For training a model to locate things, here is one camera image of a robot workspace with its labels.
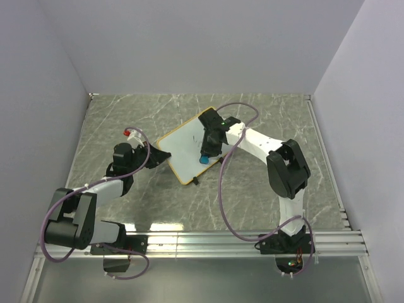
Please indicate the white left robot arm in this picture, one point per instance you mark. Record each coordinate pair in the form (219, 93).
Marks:
(70, 221)

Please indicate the blue whiteboard eraser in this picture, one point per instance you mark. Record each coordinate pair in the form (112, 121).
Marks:
(204, 159)

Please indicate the aluminium front mounting rail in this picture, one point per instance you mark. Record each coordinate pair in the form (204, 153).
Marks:
(208, 267)

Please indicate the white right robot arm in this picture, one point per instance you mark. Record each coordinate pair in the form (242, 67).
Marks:
(288, 171)

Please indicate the yellow framed whiteboard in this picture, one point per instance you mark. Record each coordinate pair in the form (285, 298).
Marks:
(184, 143)

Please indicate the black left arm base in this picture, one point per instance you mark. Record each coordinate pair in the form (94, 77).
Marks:
(135, 243)

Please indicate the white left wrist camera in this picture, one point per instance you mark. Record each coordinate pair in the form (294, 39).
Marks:
(135, 138)

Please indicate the aluminium right side rail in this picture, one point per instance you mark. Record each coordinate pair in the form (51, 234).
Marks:
(343, 213)

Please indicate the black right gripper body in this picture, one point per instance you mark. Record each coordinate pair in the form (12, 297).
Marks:
(215, 148)

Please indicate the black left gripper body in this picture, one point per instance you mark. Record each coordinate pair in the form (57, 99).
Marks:
(138, 158)

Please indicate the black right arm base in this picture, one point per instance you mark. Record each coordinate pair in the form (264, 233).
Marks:
(284, 244)

